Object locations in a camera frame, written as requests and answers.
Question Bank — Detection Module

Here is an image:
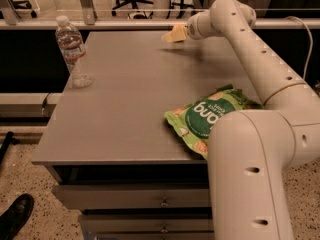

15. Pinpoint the clear plastic water bottle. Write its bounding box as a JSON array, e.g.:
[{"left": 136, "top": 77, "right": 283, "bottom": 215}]
[{"left": 55, "top": 15, "right": 94, "bottom": 88}]

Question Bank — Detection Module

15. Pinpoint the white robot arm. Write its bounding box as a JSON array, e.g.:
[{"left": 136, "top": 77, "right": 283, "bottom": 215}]
[{"left": 185, "top": 0, "right": 320, "bottom": 240}]

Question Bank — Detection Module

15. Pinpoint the black shoe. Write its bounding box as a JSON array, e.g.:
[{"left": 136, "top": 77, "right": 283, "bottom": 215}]
[{"left": 0, "top": 193, "right": 34, "bottom": 240}]

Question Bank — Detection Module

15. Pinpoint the grey drawer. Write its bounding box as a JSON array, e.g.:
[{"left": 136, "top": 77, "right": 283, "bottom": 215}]
[
  {"left": 79, "top": 214, "right": 213, "bottom": 233},
  {"left": 52, "top": 183, "right": 211, "bottom": 210}
]

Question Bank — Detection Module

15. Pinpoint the green snack chip bag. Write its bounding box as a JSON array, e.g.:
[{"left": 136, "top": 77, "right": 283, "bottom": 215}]
[{"left": 164, "top": 85, "right": 263, "bottom": 159}]

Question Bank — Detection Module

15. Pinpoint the upper grey drawer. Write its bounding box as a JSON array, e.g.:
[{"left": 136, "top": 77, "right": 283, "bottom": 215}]
[{"left": 52, "top": 183, "right": 211, "bottom": 210}]

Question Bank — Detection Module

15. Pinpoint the lower grey drawer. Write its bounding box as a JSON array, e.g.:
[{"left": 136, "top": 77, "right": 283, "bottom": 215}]
[{"left": 79, "top": 214, "right": 213, "bottom": 233}]

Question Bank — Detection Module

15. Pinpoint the grey drawer cabinet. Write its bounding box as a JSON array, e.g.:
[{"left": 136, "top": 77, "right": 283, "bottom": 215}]
[{"left": 32, "top": 31, "right": 256, "bottom": 240}]

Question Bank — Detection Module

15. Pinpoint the black pole on floor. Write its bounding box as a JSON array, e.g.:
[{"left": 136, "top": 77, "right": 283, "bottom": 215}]
[{"left": 0, "top": 131, "right": 14, "bottom": 164}]

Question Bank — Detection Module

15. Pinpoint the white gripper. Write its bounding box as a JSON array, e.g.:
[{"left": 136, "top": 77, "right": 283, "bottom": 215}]
[{"left": 162, "top": 10, "right": 222, "bottom": 43}]

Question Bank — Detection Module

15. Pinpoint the black cable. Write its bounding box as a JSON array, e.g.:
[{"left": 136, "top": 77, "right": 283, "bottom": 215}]
[{"left": 41, "top": 92, "right": 53, "bottom": 118}]

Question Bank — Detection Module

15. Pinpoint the metal railing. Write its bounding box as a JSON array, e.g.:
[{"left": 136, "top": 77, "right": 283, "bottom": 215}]
[{"left": 0, "top": 0, "right": 320, "bottom": 31}]

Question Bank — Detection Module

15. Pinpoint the white cable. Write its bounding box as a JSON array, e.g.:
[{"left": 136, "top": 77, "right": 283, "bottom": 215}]
[{"left": 284, "top": 15, "right": 315, "bottom": 82}]

